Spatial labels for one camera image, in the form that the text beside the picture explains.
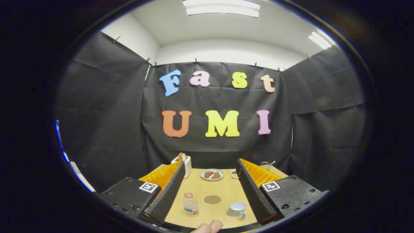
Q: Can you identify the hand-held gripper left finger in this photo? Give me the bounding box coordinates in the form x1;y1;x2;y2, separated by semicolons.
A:
97;161;185;225

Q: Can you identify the pale blue cup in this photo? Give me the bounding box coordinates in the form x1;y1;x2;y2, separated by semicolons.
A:
226;202;248;220

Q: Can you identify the black backdrop cloth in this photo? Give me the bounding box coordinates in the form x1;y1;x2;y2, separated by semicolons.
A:
55;31;366;194

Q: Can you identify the small ceiling light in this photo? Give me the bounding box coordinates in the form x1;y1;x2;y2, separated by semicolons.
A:
308;31;332;50

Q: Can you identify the wooden table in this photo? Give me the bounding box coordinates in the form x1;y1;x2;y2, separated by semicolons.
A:
155;163;288;229

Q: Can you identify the pale green plate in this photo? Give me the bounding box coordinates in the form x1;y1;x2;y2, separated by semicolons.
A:
200;169;224;181

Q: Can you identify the clear plastic juice bottle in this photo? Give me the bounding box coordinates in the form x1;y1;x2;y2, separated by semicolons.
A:
183;192;199;217

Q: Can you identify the white toaster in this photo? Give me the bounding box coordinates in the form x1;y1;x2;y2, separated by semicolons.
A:
171;153;192;179

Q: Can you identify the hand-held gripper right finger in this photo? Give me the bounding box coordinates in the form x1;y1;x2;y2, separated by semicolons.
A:
236;158;330;225

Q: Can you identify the long ceiling light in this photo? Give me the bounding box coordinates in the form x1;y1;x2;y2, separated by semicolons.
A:
183;0;260;18

